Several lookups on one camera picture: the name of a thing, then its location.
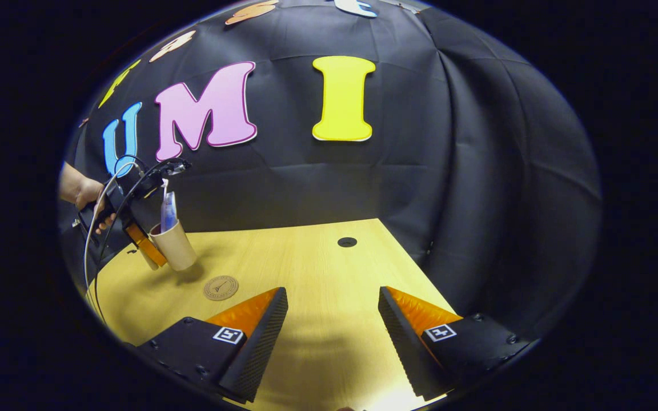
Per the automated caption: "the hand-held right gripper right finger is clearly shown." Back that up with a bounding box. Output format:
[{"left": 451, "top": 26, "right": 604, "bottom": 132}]
[{"left": 378, "top": 287, "right": 538, "bottom": 400}]

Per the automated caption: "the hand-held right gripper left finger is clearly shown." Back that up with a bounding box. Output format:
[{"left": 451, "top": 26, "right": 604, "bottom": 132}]
[{"left": 135, "top": 287, "right": 288, "bottom": 403}]

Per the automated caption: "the beige cup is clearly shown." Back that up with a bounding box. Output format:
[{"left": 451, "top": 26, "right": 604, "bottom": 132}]
[{"left": 148, "top": 220, "right": 197, "bottom": 271}]

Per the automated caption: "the white blue toothpaste tube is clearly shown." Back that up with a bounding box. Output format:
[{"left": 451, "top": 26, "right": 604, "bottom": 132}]
[{"left": 161, "top": 191, "right": 179, "bottom": 233}]

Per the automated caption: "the round brown coaster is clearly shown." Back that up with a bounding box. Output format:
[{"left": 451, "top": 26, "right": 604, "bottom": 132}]
[{"left": 203, "top": 276, "right": 239, "bottom": 301}]

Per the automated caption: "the black backdrop cloth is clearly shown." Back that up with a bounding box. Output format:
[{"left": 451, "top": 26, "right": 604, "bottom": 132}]
[{"left": 58, "top": 0, "right": 603, "bottom": 343}]

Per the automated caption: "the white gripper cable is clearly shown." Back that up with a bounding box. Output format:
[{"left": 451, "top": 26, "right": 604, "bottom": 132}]
[{"left": 83, "top": 162, "right": 138, "bottom": 300}]

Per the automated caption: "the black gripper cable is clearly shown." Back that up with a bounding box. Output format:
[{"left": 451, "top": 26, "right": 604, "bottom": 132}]
[{"left": 93, "top": 166, "right": 161, "bottom": 325}]

